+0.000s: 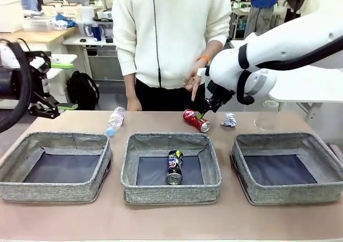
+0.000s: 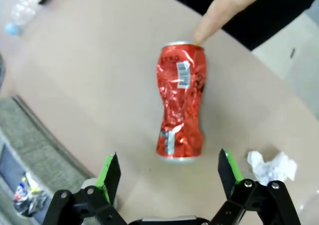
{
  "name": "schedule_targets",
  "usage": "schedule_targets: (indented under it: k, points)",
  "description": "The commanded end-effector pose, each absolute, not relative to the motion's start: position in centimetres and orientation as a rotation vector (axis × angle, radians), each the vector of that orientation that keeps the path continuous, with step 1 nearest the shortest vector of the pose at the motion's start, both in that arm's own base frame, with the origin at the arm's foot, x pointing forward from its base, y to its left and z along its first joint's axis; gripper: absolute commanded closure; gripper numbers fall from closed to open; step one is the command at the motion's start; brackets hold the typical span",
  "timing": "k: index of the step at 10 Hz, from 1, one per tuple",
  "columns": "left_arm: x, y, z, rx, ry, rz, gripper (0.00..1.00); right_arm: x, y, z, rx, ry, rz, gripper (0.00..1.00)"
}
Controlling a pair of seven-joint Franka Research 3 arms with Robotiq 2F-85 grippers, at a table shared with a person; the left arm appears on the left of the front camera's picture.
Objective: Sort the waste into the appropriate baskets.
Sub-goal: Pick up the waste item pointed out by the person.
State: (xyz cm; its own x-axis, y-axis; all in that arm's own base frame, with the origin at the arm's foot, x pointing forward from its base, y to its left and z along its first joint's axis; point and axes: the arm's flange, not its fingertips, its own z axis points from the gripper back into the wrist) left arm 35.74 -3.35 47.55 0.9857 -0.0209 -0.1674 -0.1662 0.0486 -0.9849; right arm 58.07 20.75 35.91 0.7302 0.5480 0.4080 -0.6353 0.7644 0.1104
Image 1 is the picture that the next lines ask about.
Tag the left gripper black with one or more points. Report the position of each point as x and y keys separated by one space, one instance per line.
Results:
x=37 y=83

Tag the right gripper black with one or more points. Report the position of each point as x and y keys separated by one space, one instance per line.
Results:
x=221 y=95

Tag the crushed red soda can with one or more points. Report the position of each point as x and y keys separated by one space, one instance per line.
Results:
x=194 y=120

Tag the black Pepsi can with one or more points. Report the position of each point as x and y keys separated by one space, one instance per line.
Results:
x=174 y=167

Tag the person's right forearm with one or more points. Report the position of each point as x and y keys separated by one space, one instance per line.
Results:
x=129 y=83

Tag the person's left forearm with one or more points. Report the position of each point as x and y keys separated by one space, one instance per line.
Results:
x=214 y=48

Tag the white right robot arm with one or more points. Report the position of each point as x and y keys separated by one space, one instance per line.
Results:
x=281 y=40

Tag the person's left hand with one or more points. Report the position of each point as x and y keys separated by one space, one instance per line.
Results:
x=193 y=82

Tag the person's right hand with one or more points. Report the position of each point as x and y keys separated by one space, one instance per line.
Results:
x=134 y=105

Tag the black backpack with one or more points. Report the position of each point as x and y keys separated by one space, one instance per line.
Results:
x=83 y=90

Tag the small white table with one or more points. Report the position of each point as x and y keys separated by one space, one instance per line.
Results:
x=64 y=58

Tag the orange wrist watch band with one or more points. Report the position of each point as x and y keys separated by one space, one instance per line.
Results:
x=203 y=59

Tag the wooden top table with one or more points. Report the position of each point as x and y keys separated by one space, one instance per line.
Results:
x=40 y=36

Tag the white shelf desk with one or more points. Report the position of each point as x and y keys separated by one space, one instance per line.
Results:
x=101 y=62

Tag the clear plastic cup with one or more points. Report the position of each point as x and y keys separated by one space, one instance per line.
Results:
x=265 y=116

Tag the clear plastic basket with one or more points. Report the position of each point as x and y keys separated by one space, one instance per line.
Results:
x=37 y=24

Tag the blue cloth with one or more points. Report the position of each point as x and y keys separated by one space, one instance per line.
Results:
x=68 y=20

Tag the dark blue bottle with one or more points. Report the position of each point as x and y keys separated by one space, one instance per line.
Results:
x=96 y=32

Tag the clear plastic bottle blue cap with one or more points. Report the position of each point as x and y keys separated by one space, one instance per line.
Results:
x=116 y=120

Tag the beige plastic crate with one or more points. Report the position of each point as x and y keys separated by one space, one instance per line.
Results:
x=64 y=11

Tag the person in white sweater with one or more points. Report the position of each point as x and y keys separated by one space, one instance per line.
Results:
x=171 y=38

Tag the white cylindrical container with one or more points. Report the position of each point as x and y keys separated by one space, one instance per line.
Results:
x=87 y=14

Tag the white storage box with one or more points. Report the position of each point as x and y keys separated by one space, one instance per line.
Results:
x=10 y=15

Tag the grey fabric basket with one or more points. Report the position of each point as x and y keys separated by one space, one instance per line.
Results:
x=53 y=192
x=150 y=193
x=289 y=195

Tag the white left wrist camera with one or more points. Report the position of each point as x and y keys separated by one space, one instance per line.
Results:
x=37 y=63

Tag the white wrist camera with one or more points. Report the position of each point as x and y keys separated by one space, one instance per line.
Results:
x=37 y=63
x=202 y=72

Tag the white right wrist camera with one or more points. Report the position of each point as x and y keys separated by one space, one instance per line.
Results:
x=202 y=72

